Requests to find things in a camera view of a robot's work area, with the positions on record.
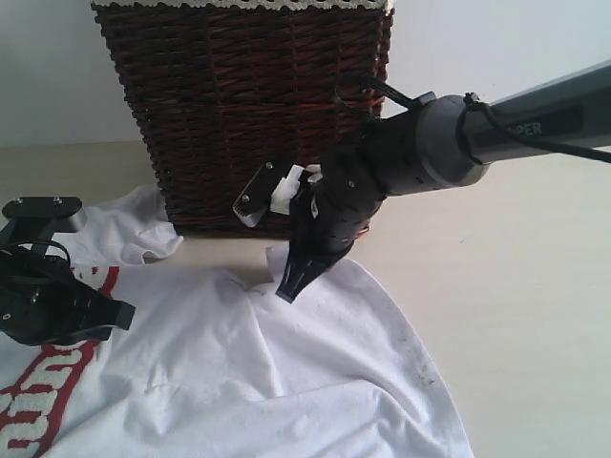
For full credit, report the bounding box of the dark brown wicker basket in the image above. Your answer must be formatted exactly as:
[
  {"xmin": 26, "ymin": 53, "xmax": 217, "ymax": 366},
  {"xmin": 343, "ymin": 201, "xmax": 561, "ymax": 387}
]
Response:
[{"xmin": 91, "ymin": 1, "xmax": 394, "ymax": 238}]

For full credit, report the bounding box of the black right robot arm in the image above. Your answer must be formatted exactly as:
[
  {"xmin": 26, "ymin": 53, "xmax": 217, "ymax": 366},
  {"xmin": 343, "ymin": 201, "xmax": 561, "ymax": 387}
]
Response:
[{"xmin": 277, "ymin": 63, "xmax": 610, "ymax": 302}]

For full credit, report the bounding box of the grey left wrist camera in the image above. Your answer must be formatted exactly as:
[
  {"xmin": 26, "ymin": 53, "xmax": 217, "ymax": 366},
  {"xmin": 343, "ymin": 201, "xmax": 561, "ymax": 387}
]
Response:
[{"xmin": 1, "ymin": 197, "xmax": 87, "ymax": 243}]

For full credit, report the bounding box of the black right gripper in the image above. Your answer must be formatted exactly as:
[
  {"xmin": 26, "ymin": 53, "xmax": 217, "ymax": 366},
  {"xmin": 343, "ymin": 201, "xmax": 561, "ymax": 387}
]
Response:
[{"xmin": 276, "ymin": 140, "xmax": 385, "ymax": 303}]

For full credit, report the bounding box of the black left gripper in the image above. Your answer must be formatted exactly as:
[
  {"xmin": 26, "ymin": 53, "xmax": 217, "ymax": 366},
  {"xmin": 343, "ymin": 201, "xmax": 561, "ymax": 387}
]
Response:
[{"xmin": 1, "ymin": 247, "xmax": 136, "ymax": 346}]

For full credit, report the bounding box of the white t-shirt with red logo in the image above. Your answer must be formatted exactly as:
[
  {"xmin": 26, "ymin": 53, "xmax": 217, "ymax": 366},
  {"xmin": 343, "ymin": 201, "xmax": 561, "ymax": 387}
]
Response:
[{"xmin": 1, "ymin": 186, "xmax": 472, "ymax": 457}]

